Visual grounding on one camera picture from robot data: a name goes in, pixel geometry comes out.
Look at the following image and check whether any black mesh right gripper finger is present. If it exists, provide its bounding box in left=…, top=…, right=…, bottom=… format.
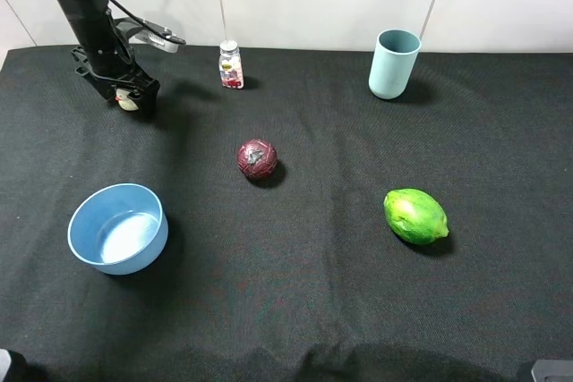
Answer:
left=75, top=66, right=116, bottom=102

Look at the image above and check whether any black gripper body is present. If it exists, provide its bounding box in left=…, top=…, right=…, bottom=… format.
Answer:
left=71, top=41, right=141, bottom=89

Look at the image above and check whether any black mesh left gripper finger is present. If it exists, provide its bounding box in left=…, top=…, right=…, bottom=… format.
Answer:
left=133, top=71, right=160, bottom=119

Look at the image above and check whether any small white round object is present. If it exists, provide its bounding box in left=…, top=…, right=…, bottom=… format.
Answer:
left=115, top=89, right=139, bottom=112

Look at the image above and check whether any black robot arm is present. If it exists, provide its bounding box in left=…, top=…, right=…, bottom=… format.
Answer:
left=57, top=0, right=163, bottom=117

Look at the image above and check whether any small candy bottle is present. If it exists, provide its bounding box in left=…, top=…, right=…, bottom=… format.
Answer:
left=218, top=40, right=244, bottom=89

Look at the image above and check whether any dark red ball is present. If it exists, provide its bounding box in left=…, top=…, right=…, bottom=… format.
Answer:
left=237, top=139, right=278, bottom=181

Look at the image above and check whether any blue bowl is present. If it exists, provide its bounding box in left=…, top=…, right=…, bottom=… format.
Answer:
left=67, top=183, right=169, bottom=276

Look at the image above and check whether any black table cloth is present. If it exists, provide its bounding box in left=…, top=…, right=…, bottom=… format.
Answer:
left=1, top=47, right=572, bottom=381

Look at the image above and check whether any pale blue tall cup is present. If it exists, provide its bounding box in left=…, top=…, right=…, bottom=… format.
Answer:
left=368, top=29, right=422, bottom=100

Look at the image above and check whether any green papaya fruit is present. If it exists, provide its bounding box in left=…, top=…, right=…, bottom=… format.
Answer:
left=383, top=188, right=449, bottom=246

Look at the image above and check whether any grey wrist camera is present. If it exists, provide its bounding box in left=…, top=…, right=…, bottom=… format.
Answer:
left=114, top=17, right=186, bottom=54

